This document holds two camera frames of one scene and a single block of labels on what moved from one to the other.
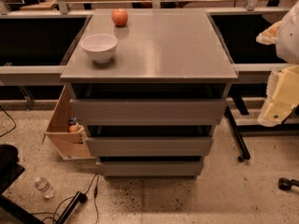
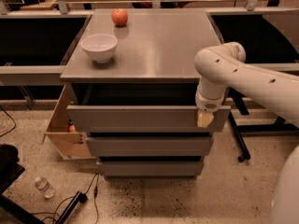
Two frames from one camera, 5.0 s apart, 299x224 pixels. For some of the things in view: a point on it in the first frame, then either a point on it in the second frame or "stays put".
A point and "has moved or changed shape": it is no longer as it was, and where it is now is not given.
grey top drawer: x=148 y=112 has moved or changed shape
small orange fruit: x=72 y=128 stays put
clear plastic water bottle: x=43 y=185 stays put
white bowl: x=99 y=46 stays put
